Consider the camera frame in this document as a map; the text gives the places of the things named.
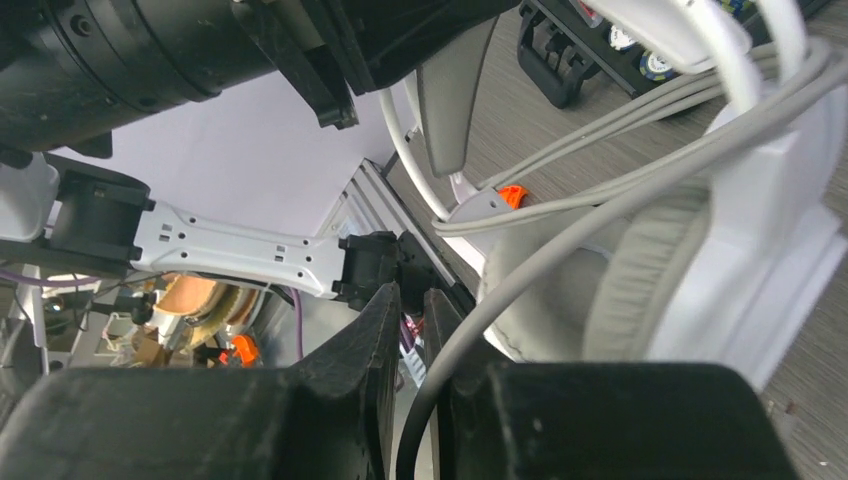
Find orange curved plastic piece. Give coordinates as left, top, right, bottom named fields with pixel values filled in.
left=498, top=185, right=529, bottom=209

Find aluminium slotted rail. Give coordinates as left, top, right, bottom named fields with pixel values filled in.
left=318, top=159, right=459, bottom=285

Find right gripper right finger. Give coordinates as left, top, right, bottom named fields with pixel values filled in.
left=423, top=288, right=800, bottom=480

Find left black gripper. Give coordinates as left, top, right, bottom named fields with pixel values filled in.
left=1, top=0, right=513, bottom=153

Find black poker chip case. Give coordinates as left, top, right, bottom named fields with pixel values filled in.
left=516, top=0, right=836, bottom=111

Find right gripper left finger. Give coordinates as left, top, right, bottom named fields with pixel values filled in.
left=1, top=283, right=401, bottom=479

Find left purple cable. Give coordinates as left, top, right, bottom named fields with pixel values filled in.
left=0, top=268, right=306, bottom=362

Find white grey headphones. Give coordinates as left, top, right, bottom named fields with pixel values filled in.
left=397, top=1, right=847, bottom=476

